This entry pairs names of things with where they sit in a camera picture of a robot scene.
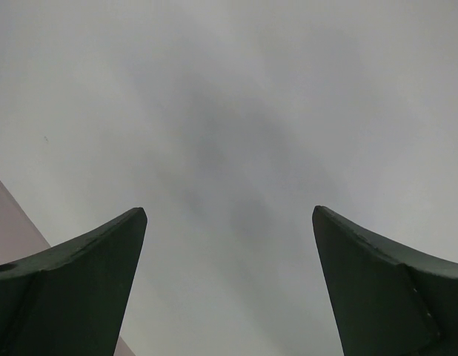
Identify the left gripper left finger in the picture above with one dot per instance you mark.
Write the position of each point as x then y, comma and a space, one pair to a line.
71, 299

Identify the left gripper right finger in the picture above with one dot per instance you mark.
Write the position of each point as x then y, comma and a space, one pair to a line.
387, 298

